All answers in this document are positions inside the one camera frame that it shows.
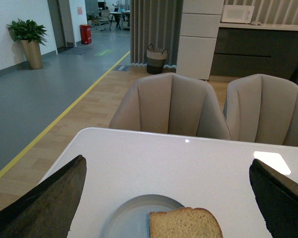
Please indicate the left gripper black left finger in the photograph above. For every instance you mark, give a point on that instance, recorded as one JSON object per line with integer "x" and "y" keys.
{"x": 47, "y": 210}

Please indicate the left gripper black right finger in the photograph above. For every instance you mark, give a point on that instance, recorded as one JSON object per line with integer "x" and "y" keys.
{"x": 277, "y": 198}

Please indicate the light blue round plate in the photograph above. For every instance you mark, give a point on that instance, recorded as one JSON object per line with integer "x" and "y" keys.
{"x": 131, "y": 219}

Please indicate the slice of brown bread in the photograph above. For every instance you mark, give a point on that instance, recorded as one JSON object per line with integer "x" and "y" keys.
{"x": 184, "y": 222}

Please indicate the right beige upholstered chair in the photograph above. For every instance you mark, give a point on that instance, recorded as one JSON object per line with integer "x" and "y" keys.
{"x": 262, "y": 109}

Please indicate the beige upholstered chair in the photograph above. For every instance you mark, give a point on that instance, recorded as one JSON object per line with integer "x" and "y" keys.
{"x": 262, "y": 109}
{"x": 170, "y": 103}

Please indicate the left beige upholstered chair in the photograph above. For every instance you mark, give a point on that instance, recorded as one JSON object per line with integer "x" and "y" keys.
{"x": 170, "y": 103}

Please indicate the dark grey kitchen counter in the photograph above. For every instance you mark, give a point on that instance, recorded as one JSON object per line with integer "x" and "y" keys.
{"x": 241, "y": 52}

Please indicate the potted green plant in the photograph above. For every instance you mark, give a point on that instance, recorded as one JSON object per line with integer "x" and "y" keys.
{"x": 30, "y": 35}

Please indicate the woven laundry basket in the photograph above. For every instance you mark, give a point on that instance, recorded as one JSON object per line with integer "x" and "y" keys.
{"x": 156, "y": 58}

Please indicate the white microwave oven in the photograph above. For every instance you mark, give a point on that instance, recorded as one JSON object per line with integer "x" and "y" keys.
{"x": 237, "y": 13}

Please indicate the white tall cabinet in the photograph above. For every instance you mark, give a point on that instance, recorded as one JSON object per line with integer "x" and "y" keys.
{"x": 198, "y": 35}

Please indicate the grey pleated curtain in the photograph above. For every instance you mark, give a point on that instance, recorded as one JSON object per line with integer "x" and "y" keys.
{"x": 155, "y": 22}

